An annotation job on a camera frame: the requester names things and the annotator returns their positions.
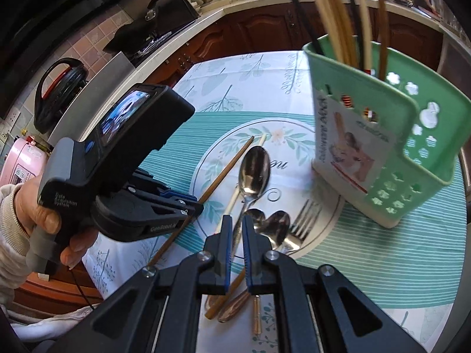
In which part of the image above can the steel spoon wooden handle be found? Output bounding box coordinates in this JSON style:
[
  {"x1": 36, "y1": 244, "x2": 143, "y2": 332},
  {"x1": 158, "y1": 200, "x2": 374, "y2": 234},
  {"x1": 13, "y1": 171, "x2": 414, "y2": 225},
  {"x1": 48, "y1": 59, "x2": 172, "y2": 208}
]
[{"x1": 217, "y1": 209, "x2": 290, "y2": 323}]

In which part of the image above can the dark brown wooden chopstick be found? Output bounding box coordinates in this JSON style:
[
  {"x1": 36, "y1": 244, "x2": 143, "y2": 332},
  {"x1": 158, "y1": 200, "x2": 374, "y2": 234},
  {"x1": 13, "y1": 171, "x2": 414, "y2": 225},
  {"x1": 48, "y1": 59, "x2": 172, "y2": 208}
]
[{"x1": 147, "y1": 136, "x2": 255, "y2": 266}]

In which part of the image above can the white chopstick red striped end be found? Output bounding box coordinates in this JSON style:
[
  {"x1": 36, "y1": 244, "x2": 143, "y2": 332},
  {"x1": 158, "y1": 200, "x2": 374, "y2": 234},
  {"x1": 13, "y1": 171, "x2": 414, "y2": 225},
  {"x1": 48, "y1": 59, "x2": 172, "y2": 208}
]
[{"x1": 204, "y1": 134, "x2": 268, "y2": 320}]

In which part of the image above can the bamboo chopstick red end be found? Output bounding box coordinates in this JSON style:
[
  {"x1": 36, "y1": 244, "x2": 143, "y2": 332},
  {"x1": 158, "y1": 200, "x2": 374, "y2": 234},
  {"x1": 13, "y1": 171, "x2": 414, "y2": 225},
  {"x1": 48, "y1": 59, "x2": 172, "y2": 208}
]
[
  {"x1": 323, "y1": 0, "x2": 359, "y2": 68},
  {"x1": 314, "y1": 0, "x2": 350, "y2": 64}
]

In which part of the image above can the person's left hand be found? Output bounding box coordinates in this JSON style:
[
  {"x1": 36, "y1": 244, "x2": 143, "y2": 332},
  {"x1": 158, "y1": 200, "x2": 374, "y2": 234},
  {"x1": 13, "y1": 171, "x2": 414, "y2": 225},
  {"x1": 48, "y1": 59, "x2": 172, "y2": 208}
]
[{"x1": 14, "y1": 176, "x2": 98, "y2": 270}]

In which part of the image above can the small steel spoon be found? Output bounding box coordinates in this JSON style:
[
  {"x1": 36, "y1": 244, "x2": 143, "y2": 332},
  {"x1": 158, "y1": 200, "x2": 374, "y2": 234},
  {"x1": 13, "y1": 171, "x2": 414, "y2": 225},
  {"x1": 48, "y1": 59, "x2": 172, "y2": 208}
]
[{"x1": 242, "y1": 208, "x2": 265, "y2": 336}]

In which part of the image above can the steel fork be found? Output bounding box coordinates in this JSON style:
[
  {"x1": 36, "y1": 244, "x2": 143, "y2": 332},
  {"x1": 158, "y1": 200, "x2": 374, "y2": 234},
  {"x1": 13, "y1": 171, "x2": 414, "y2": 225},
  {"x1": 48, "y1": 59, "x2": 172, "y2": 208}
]
[{"x1": 281, "y1": 199, "x2": 322, "y2": 253}]

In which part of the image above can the large steel spoon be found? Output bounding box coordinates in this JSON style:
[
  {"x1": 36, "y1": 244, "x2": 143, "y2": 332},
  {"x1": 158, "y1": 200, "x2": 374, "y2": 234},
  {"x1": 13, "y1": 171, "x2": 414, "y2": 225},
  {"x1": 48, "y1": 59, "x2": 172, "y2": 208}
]
[{"x1": 231, "y1": 146, "x2": 271, "y2": 257}]

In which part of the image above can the black wok on stove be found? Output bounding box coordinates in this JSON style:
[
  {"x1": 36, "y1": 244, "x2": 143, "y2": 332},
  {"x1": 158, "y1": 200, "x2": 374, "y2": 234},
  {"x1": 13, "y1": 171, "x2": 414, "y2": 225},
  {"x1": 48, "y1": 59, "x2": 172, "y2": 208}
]
[{"x1": 103, "y1": 10, "x2": 177, "y2": 56}]

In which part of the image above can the leaf pattern tablecloth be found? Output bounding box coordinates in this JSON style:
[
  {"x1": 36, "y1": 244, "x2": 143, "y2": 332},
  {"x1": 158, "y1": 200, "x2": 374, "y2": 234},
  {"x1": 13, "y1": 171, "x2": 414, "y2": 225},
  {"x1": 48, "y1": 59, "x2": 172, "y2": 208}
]
[{"x1": 84, "y1": 51, "x2": 467, "y2": 352}]

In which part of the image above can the pink appliance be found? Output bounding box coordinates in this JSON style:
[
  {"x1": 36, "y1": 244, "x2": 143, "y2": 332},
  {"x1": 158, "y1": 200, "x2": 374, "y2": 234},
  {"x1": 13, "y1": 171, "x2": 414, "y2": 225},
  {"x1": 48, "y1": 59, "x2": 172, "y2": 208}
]
[{"x1": 1, "y1": 136, "x2": 48, "y2": 186}]

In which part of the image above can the green plastic utensil holder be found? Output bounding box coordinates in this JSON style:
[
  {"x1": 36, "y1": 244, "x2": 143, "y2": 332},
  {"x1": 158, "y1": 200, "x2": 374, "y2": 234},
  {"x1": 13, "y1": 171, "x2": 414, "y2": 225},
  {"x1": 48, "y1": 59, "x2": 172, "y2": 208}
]
[{"x1": 304, "y1": 37, "x2": 470, "y2": 228}]

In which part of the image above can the black rice cooker red handle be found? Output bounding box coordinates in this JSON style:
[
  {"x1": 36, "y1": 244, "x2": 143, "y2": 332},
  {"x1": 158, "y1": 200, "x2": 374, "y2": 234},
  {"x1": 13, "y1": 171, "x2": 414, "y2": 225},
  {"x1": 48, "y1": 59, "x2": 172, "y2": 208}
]
[{"x1": 34, "y1": 57, "x2": 89, "y2": 134}]

